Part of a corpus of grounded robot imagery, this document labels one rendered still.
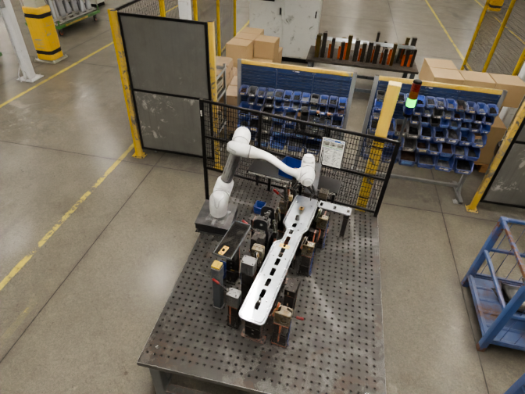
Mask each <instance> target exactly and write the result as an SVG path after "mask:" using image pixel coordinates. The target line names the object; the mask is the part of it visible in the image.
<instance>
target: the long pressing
mask: <svg viewBox="0 0 525 394"><path fill-rule="evenodd" d="M318 205H319V201H318V200H316V199H312V200H311V201H310V198H308V197H305V196H301V195H296V196H295V198H294V200H293V202H292V204H291V206H290V208H289V210H288V211H287V213H286V215H285V217H284V219H283V225H284V226H285V227H286V229H287V230H286V231H285V233H284V236H283V238H282V239H281V240H278V241H275V242H274V243H273V244H272V246H271V248H270V250H269V252H268V254H267V256H266V258H265V260H264V262H263V264H262V266H261V268H260V270H259V272H258V274H257V276H256V278H255V280H254V282H253V284H252V287H251V288H250V290H249V292H248V294H247V296H246V298H245V301H244V302H243V304H242V306H241V308H240V310H239V312H238V316H239V317H240V318H241V319H242V320H244V321H248V322H250V323H253V324H256V325H259V326H261V325H264V324H265V323H266V320H267V318H268V316H269V314H270V311H271V309H272V307H273V304H274V301H275V299H276V297H277V294H278V292H279V290H280V287H281V285H282V283H283V280H284V278H285V275H286V273H287V272H288V268H289V267H290V264H291V261H292V259H293V257H294V254H295V252H296V249H297V248H298V244H299V242H300V240H301V238H302V235H303V234H304V233H305V232H307V231H308V229H309V226H310V224H311V222H312V220H313V217H314V215H315V212H316V209H317V207H318ZM300 206H301V207H305V208H304V210H302V211H301V210H299V207H300ZM297 214H298V215H299V220H296V219H295V216H296V215H297ZM293 223H295V224H297V225H296V227H292V225H293ZM290 230H293V234H292V235H291V234H289V231H290ZM298 230H299V231H298ZM287 236H288V237H291V238H290V240H289V243H288V244H287V245H289V246H290V249H285V250H284V254H283V256H282V257H278V255H279V253H280V251H281V249H282V247H280V246H279V244H280V243H283V244H284V242H285V240H286V238H287ZM277 259H280V262H279V264H278V266H276V265H274V264H275V262H276V260H277ZM272 268H274V269H276V271H275V273H274V275H273V276H271V275H270V271H271V270H272ZM264 274H265V275H264ZM267 278H269V279H271V282H270V284H269V286H268V287H267V286H265V283H266V280H267ZM263 289H265V290H266V293H265V295H264V297H263V298H262V300H261V301H260V300H259V295H260V293H261V291H262V290H263ZM253 296H254V297H253ZM257 301H260V302H261V303H260V306H259V308H258V309H257V310H255V309H254V306H255V304H256V302H257Z"/></svg>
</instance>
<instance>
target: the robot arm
mask: <svg viewBox="0 0 525 394"><path fill-rule="evenodd" d="M250 139H251V133H250V131H249V129H248V128H247V127H239V128H238V129H237V130H236V131H235V132H234V136H233V138H232V141H229V142H228V143H227V151H228V152H229V153H230V155H229V156H228V159H227V163H226V166H225V167H224V170H223V174H222V176H219V177H218V179H217V181H216V184H215V187H214V189H213V193H212V194H211V195H210V198H209V210H210V214H209V215H208V216H207V217H206V220H208V221H212V223H211V225H214V224H215V223H217V224H221V225H222V226H223V225H225V222H226V220H227V218H228V217H229V216H230V215H231V211H227V207H228V201H229V198H230V194H231V191H232V188H233V186H234V181H233V177H234V173H235V171H236V169H237V167H238V163H239V161H240V158H241V157H245V158H256V159H264V160H266V161H268V162H270V163H272V164H273V165H274V166H275V167H277V168H279V169H280V170H282V171H283V172H285V173H286V174H288V175H291V176H292V177H295V178H296V179H297V182H296V183H295V185H294V186H293V187H292V189H294V193H295V196H296V193H297V188H299V187H301V186H302V187H306V188H307V189H308V190H310V192H311V193H312V194H311V197H310V201H311V200H312V197H313V195H315V194H316V190H315V188H314V185H313V182H314V179H315V171H314V169H315V158H314V155H312V154H305V155H304V156H303V158H302V164H301V167H300V168H298V169H293V168H290V167H288V166H287V165H286V164H284V163H283V162H281V161H280V160H279V159H278V158H276V157H275V156H273V155H271V154H270V153H268V152H265V151H263V150H261V149H257V148H256V147H254V146H252V145H250V144H249V142H250ZM299 182H300V183H301V184H300V185H298V186H297V187H295V186H296V185H297V184H298V183H299ZM310 185H311V187H312V188H310Z"/></svg>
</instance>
